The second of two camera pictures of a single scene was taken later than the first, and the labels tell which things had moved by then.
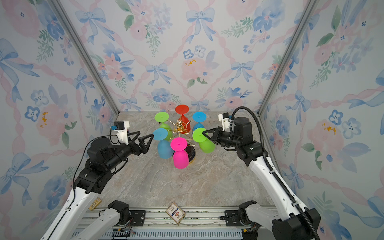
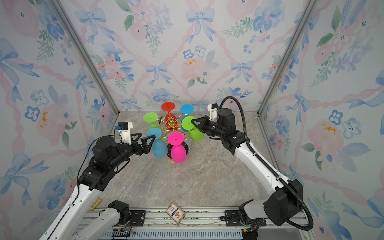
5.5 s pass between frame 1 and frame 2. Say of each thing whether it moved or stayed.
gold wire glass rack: moved
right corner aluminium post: stayed
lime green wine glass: moved
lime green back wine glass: moved
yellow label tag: stayed
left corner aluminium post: stayed
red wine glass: moved
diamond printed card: stayed
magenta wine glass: moved
